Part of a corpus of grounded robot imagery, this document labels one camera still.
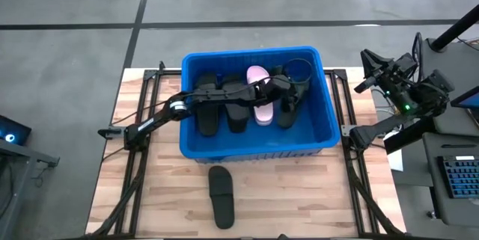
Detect large grey desk top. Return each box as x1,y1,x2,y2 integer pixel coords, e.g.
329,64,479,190
414,37,479,138

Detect grey metal cart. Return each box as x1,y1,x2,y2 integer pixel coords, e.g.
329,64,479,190
0,138,61,240

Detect blue plastic bin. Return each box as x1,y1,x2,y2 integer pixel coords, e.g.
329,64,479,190
179,45,341,163

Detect backlit computer keyboard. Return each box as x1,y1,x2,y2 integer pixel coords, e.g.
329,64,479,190
437,155,479,199

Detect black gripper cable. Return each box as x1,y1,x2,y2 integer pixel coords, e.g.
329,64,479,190
411,31,424,81
257,58,314,86

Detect black thick-soled slide sandal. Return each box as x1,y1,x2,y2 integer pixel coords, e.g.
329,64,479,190
276,66,310,129

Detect white paper sheet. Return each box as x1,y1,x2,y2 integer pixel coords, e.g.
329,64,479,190
387,131,404,173

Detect black aluminium table frame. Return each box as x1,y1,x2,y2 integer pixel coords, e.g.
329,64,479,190
85,60,407,240

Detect black round pole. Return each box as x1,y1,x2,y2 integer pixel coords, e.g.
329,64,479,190
429,4,479,52

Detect black device with blue light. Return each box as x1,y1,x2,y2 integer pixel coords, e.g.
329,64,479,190
0,114,33,146

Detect tablet with blue screen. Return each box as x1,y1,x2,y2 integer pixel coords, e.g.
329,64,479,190
451,85,479,111

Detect black desk support bar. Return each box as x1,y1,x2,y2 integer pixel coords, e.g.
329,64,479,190
383,118,437,155

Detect grey keyboard desk top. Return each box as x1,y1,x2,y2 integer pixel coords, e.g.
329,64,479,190
422,132,479,228

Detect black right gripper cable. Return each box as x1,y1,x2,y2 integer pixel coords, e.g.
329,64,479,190
411,31,424,81

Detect pink slide sandal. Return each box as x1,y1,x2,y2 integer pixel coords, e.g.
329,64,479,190
245,65,275,126

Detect black chunky slide sandal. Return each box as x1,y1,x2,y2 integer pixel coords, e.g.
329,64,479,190
195,74,220,137

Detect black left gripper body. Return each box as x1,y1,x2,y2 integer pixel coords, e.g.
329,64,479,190
256,75,293,102

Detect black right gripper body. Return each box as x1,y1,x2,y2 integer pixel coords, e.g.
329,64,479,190
376,55,418,97

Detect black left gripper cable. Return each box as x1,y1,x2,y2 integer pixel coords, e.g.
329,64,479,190
257,58,314,86

